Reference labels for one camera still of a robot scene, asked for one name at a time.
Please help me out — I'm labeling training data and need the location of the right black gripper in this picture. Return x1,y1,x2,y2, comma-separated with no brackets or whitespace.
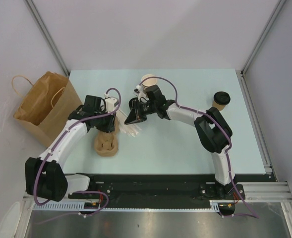
125,99,157,125

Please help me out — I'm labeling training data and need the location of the pulp cup carrier tray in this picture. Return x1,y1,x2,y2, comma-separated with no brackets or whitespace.
94,131,118,157

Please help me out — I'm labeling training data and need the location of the brown paper bag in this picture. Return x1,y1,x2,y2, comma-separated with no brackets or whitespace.
13,71,82,147

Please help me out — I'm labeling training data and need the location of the black plastic cup lid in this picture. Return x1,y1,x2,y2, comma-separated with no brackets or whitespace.
213,91,231,106

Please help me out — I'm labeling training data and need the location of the brown paper coffee cup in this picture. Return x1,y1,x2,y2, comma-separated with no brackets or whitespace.
212,100,226,111

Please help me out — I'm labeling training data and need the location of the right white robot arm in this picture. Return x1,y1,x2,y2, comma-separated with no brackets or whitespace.
124,85,236,199

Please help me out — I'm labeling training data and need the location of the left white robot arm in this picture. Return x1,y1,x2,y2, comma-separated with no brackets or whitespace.
25,95,120,202

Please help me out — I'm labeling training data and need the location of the bundle of wrapped straws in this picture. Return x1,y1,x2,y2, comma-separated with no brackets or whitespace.
117,110,141,137

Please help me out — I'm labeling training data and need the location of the stack of black lids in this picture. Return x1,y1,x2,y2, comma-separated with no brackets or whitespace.
128,98,136,110

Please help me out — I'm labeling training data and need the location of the stack of paper cups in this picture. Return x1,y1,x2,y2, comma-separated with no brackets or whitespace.
141,74,158,90

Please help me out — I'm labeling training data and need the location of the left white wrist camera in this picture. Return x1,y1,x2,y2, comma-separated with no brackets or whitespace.
104,94,119,113

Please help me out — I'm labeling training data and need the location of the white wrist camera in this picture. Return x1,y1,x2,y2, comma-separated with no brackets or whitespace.
134,85,147,100
104,94,119,113

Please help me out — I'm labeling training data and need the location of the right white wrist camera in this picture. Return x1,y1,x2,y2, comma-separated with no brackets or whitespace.
134,85,147,100

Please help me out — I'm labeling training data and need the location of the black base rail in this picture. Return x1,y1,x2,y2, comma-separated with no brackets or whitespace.
38,173,277,209

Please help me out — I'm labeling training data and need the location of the white slotted cable duct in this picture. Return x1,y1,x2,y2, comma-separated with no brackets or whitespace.
33,200,234,212

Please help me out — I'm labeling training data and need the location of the aluminium frame post left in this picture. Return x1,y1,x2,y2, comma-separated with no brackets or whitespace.
23,0,70,77

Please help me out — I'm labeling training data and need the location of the aluminium frame post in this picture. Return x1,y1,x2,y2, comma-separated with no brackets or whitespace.
23,0,70,77
240,0,288,75

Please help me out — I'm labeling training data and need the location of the aluminium frame post right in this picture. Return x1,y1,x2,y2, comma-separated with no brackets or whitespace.
240,0,288,75

